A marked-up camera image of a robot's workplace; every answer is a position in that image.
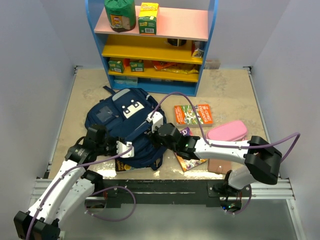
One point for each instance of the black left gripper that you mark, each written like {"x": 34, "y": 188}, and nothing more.
{"x": 114, "y": 139}

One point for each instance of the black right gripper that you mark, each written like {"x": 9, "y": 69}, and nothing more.
{"x": 152, "y": 136}

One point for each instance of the orange Treehouse book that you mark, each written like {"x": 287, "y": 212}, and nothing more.
{"x": 186, "y": 117}

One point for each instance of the navy blue student backpack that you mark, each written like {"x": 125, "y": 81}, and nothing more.
{"x": 124, "y": 114}

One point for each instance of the brown leather wallet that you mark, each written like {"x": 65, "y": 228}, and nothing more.
{"x": 219, "y": 166}

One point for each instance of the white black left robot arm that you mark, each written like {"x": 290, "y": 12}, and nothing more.
{"x": 71, "y": 185}

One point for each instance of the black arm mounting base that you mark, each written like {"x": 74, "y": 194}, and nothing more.
{"x": 165, "y": 192}

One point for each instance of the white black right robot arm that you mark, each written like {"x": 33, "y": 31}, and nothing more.
{"x": 259, "y": 163}

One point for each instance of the purple Roald Dahl book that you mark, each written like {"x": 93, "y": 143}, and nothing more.
{"x": 185, "y": 164}

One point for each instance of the orange yellow snack packets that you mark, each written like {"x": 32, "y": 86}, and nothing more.
{"x": 175, "y": 67}

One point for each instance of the pink pencil case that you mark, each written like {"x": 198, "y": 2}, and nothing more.
{"x": 231, "y": 131}

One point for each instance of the blue shelf unit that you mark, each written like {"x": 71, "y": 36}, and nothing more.
{"x": 177, "y": 29}

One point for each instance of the small green box right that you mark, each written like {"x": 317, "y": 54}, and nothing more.
{"x": 137, "y": 65}

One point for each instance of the small green box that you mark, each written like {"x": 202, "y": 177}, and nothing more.
{"x": 116, "y": 65}
{"x": 137, "y": 65}

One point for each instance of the small green box left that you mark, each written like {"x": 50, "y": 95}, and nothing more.
{"x": 116, "y": 65}

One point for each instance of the small box behind shelf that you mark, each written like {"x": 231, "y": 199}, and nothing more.
{"x": 212, "y": 64}

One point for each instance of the small snack pouch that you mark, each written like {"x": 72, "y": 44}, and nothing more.
{"x": 197, "y": 49}

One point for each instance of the yellow green carton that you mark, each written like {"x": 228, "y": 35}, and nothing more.
{"x": 147, "y": 18}

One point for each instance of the green cylindrical package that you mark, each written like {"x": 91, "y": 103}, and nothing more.
{"x": 121, "y": 14}

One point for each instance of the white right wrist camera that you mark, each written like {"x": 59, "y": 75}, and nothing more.
{"x": 156, "y": 119}

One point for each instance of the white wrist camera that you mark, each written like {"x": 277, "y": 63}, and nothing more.
{"x": 156, "y": 119}
{"x": 125, "y": 150}

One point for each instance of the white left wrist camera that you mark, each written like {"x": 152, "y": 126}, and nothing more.
{"x": 125, "y": 150}

